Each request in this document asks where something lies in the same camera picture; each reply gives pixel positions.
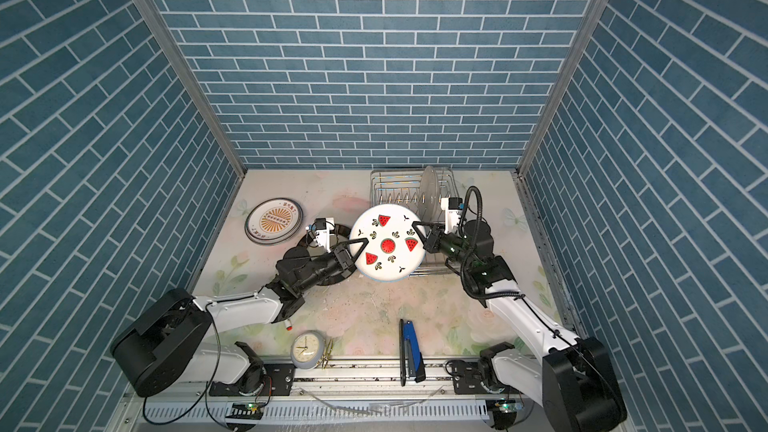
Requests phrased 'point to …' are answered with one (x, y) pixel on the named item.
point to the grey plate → (430, 195)
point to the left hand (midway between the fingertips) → (369, 246)
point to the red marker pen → (288, 324)
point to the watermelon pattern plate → (395, 250)
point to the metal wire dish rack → (400, 186)
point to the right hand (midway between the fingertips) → (411, 222)
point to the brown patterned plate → (273, 221)
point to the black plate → (307, 252)
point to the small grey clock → (307, 349)
